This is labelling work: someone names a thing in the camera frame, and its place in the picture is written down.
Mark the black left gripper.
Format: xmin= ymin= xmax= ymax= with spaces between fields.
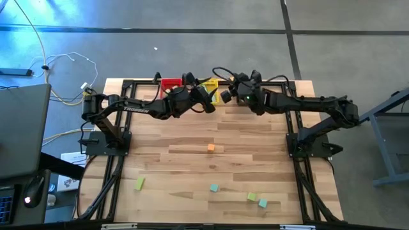
xmin=182 ymin=72 xmax=219 ymax=114

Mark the white floor cable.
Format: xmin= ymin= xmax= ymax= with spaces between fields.
xmin=30 ymin=52 xmax=98 ymax=89

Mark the white printed booklet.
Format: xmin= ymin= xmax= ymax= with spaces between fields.
xmin=56 ymin=151 xmax=88 ymax=193

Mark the black computer mouse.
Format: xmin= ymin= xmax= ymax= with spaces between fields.
xmin=22 ymin=174 xmax=46 ymax=209

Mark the silver metal bracket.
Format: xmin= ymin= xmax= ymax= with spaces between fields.
xmin=100 ymin=223 xmax=139 ymax=230
xmin=279 ymin=224 xmax=316 ymax=230

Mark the black desk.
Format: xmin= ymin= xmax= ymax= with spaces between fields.
xmin=0 ymin=151 xmax=86 ymax=226

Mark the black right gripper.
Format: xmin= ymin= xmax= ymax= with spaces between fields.
xmin=220 ymin=70 xmax=263 ymax=104

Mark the yellow plastic basket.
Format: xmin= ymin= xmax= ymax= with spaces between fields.
xmin=200 ymin=79 xmax=220 ymax=105

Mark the grey laptop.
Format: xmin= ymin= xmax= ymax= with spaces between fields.
xmin=0 ymin=83 xmax=52 ymax=180

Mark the black aluminium table frame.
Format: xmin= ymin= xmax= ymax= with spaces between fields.
xmin=76 ymin=72 xmax=344 ymax=224

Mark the backlit keyboard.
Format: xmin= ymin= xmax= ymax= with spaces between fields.
xmin=0 ymin=187 xmax=15 ymax=225

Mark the red plastic basket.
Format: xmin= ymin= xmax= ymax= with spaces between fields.
xmin=160 ymin=78 xmax=183 ymax=100

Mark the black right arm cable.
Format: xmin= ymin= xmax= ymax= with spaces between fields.
xmin=212 ymin=66 xmax=239 ymax=84

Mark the black power adapter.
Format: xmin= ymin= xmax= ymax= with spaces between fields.
xmin=0 ymin=67 xmax=33 ymax=77

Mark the green long block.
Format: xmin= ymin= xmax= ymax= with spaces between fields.
xmin=134 ymin=176 xmax=146 ymax=192

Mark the grey metal stand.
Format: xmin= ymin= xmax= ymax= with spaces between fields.
xmin=359 ymin=86 xmax=409 ymax=188

